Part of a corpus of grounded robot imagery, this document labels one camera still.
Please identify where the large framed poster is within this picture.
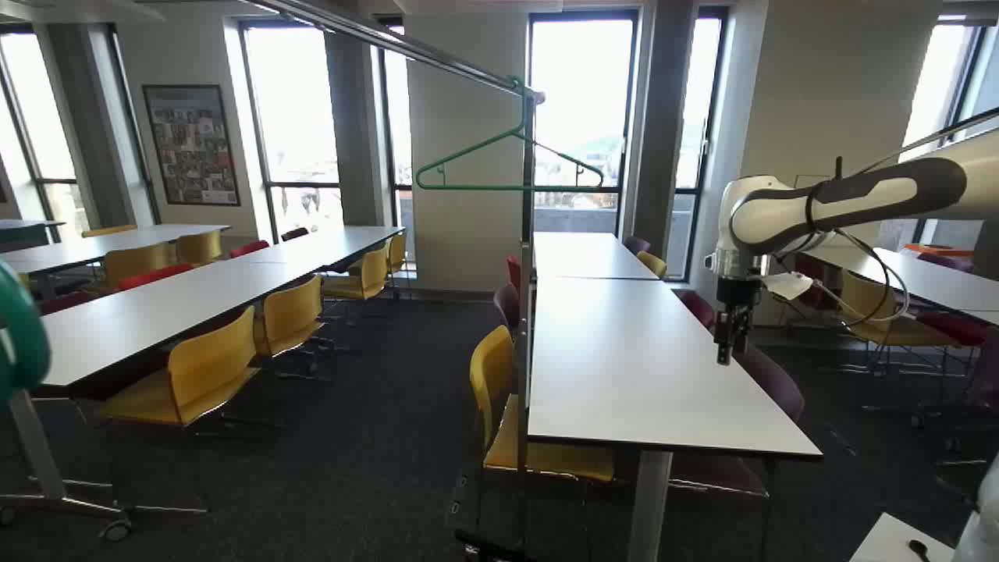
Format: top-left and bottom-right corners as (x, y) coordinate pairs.
(142, 81), (243, 209)

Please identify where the maroon chair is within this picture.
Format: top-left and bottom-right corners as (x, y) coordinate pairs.
(791, 252), (837, 312)
(35, 285), (102, 317)
(672, 287), (721, 336)

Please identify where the chrome clothes rail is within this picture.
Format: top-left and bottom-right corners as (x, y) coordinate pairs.
(259, 0), (549, 107)

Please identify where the black floor box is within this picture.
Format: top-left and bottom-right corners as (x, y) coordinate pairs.
(447, 465), (532, 562)

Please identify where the orange chair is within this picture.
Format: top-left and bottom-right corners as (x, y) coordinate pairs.
(901, 240), (976, 273)

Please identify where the green wire hanger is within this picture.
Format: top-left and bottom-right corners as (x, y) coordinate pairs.
(413, 75), (608, 198)

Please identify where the yellow plastic chair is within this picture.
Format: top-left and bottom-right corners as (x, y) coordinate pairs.
(383, 231), (408, 279)
(79, 219), (142, 240)
(98, 304), (262, 431)
(635, 246), (672, 282)
(319, 243), (394, 305)
(254, 273), (327, 362)
(466, 321), (617, 486)
(172, 228), (229, 269)
(101, 240), (175, 291)
(833, 269), (963, 354)

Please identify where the long white table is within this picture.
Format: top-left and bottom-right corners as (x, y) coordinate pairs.
(35, 222), (407, 394)
(0, 222), (232, 282)

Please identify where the red chair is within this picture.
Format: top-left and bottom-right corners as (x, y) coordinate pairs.
(225, 238), (273, 263)
(502, 252), (527, 301)
(108, 259), (196, 294)
(915, 309), (994, 350)

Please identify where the white rectangular table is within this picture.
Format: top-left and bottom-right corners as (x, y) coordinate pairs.
(526, 276), (828, 562)
(799, 231), (999, 329)
(532, 228), (661, 285)

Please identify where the white board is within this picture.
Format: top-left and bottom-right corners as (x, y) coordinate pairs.
(847, 508), (955, 562)

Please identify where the green round object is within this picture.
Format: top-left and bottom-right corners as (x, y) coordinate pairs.
(0, 259), (52, 405)

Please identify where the metal rack pole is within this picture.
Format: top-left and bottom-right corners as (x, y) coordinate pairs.
(522, 90), (540, 411)

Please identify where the dark table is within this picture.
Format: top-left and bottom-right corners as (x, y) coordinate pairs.
(0, 214), (67, 252)

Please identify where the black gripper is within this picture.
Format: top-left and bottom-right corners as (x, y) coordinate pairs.
(715, 273), (763, 369)

